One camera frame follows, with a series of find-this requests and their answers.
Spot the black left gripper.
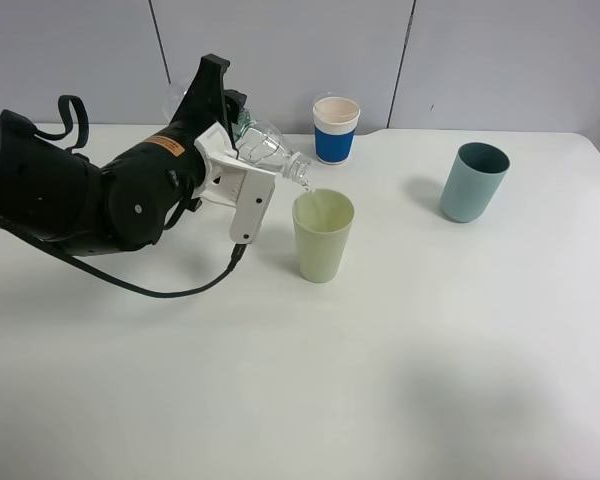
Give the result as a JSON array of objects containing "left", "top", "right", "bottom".
[{"left": 99, "top": 54, "right": 248, "bottom": 245}]

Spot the clear bottle green label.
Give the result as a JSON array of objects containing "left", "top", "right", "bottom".
[{"left": 162, "top": 79, "right": 313, "bottom": 194}]

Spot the pale green plastic cup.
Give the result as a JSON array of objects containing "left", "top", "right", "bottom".
[{"left": 292, "top": 189, "right": 355, "bottom": 283}]

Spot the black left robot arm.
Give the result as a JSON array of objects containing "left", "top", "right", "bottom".
[{"left": 0, "top": 54, "right": 230, "bottom": 256}]

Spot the blue sleeved paper cup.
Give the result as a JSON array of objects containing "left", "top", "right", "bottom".
[{"left": 313, "top": 93, "right": 361, "bottom": 165}]

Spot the teal blue plastic cup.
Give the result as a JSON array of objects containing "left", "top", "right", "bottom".
[{"left": 440, "top": 142, "right": 510, "bottom": 223}]

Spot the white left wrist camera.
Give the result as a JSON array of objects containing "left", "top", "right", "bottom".
[{"left": 193, "top": 122, "right": 276, "bottom": 244}]

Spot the black left camera cable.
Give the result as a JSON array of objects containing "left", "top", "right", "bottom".
[{"left": 0, "top": 202, "right": 248, "bottom": 300}]

